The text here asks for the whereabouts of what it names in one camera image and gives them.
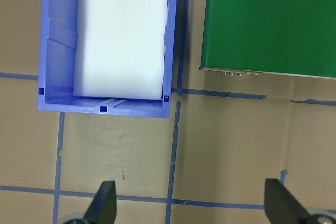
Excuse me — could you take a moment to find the blue plastic storage bin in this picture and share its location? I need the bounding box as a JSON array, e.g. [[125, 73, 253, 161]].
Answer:
[[37, 0, 180, 119]]

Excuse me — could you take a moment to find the green conveyor belt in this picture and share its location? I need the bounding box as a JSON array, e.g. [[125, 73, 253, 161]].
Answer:
[[198, 0, 336, 80]]

